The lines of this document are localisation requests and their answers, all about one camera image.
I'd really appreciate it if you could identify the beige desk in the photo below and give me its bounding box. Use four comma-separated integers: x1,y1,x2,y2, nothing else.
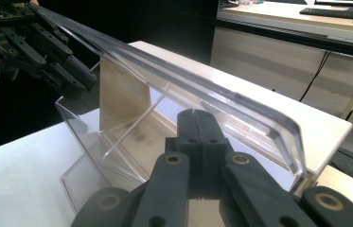
210,0,353,127

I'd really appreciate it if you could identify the black keyboard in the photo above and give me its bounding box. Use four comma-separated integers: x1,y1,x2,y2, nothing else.
299,6,353,23

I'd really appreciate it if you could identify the monitor base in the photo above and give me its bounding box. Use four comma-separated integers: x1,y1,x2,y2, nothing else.
313,0,353,8

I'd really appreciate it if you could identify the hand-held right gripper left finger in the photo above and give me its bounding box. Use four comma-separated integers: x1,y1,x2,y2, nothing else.
165,109,203,201

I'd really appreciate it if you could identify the black hanging cable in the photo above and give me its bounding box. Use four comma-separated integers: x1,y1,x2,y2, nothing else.
299,49,330,103

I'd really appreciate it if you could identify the clear acrylic display case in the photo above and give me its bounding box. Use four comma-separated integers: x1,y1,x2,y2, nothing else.
33,3,353,227

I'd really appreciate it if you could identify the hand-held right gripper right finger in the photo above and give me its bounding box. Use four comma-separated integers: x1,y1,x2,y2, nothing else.
196,110,234,201

